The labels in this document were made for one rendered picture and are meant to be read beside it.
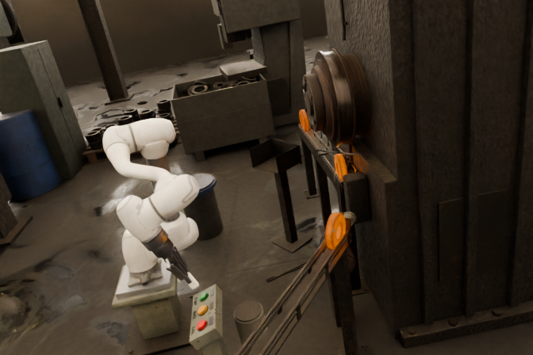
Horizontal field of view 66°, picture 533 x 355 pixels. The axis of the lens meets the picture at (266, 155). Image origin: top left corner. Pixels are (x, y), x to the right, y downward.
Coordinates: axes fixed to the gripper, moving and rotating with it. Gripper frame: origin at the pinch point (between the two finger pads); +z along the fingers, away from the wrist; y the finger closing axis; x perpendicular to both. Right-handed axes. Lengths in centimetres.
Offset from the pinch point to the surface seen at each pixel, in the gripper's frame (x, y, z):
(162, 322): 51, 46, 43
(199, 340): 2.3, -19.2, 11.2
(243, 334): -6.0, -7.9, 28.2
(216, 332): -4.6, -19.2, 11.8
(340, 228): -59, 13, 21
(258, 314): -15.4, -6.7, 24.1
